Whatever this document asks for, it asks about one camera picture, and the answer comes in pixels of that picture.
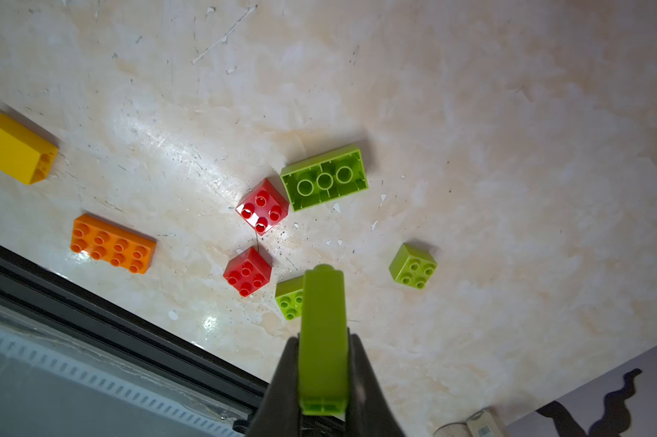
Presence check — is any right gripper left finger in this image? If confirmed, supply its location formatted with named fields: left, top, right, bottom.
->
left=246, top=337, right=301, bottom=437

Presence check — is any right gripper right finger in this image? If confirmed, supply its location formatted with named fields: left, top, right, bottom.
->
left=346, top=334, right=405, bottom=437

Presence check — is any small green lego brick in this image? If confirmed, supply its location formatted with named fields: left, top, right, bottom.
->
left=389, top=243, right=438, bottom=290
left=275, top=276, right=304, bottom=320
left=298, top=264, right=350, bottom=416

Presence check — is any long green lego brick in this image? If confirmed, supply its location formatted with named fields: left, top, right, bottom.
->
left=280, top=145, right=369, bottom=212

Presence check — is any yellow lego brick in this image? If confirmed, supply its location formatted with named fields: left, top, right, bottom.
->
left=0, top=114, right=58, bottom=185

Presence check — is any red lego brick lower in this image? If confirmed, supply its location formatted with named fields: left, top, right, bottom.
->
left=223, top=247, right=272, bottom=297

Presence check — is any red lego brick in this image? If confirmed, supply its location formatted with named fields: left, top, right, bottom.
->
left=236, top=178, right=290, bottom=236
left=223, top=247, right=272, bottom=297

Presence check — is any red lego brick upper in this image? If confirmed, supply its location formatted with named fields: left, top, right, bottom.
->
left=236, top=178, right=290, bottom=236

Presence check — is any orange long lego brick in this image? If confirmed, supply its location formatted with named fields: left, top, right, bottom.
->
left=70, top=214, right=157, bottom=274

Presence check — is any clear plastic measuring cup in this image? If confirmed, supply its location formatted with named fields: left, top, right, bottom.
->
left=432, top=408, right=509, bottom=437

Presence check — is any white slotted cable duct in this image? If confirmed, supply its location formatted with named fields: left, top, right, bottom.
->
left=0, top=328, right=238, bottom=436

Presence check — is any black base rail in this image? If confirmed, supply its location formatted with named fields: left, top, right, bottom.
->
left=0, top=246, right=268, bottom=413

